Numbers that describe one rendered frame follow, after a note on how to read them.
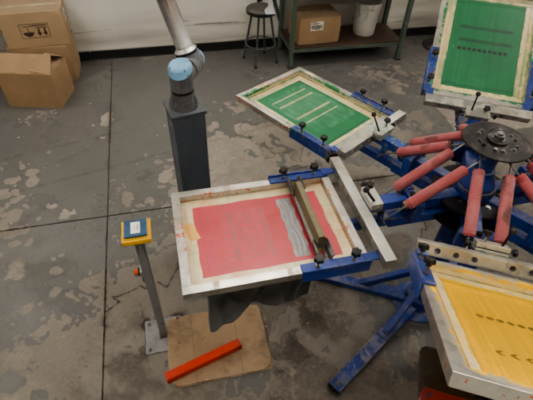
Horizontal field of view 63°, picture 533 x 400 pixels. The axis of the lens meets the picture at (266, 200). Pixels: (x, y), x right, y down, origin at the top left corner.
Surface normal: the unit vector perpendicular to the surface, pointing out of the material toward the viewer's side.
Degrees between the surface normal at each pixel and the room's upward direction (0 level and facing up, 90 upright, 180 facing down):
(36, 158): 0
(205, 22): 90
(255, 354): 0
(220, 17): 90
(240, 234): 0
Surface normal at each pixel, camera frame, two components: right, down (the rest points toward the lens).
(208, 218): 0.04, -0.71
